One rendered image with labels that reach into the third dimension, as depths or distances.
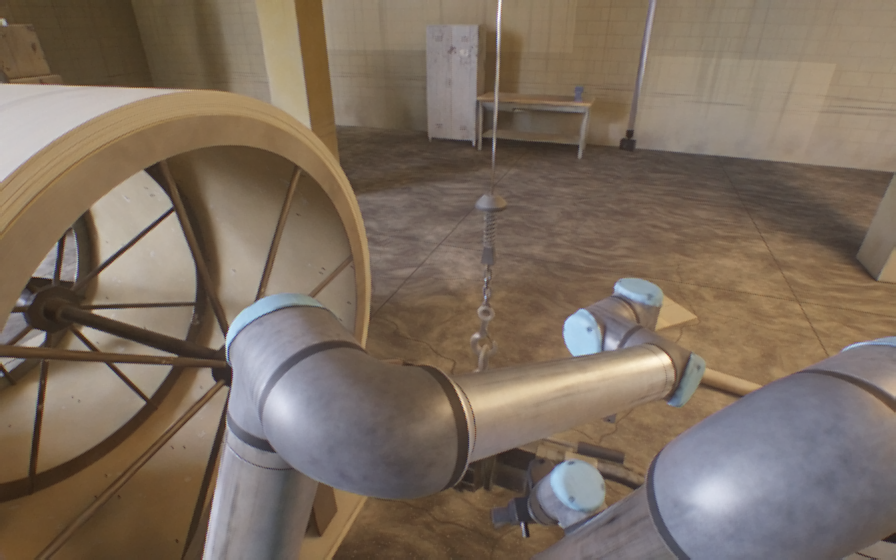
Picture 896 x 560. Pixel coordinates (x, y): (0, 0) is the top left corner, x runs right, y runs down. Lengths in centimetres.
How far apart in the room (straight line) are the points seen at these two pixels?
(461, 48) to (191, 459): 724
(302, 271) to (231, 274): 48
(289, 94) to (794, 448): 560
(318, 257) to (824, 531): 213
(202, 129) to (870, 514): 138
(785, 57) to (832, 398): 878
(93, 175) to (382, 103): 912
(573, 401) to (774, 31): 866
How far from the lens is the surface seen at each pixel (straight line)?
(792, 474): 38
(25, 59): 750
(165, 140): 132
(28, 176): 117
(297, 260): 238
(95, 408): 308
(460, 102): 845
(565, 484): 90
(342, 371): 40
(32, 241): 118
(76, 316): 222
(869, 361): 47
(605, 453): 123
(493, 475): 133
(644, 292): 93
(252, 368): 46
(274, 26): 574
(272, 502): 55
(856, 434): 39
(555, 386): 53
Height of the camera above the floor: 189
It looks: 29 degrees down
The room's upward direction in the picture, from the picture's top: straight up
